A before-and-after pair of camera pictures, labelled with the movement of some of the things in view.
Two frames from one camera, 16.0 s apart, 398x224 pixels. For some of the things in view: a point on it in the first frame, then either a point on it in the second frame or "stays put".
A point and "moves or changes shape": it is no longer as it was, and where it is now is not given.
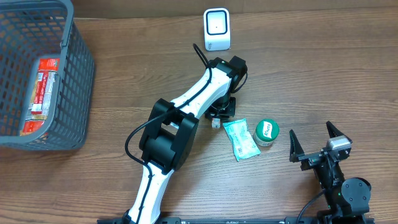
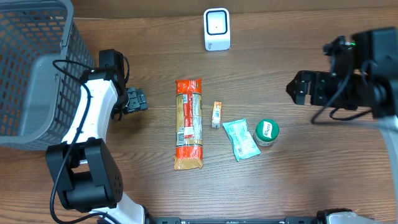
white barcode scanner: x=216 y=28 stays put
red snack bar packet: x=42 y=96 moves or changes shape
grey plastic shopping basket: x=32 y=30 stays put
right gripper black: x=297 y=153 -> x=320 y=89
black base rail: x=222 y=220 stays put
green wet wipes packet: x=244 y=145 stays put
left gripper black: x=219 y=112 -> x=134 y=101
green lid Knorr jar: x=267 y=131 stays put
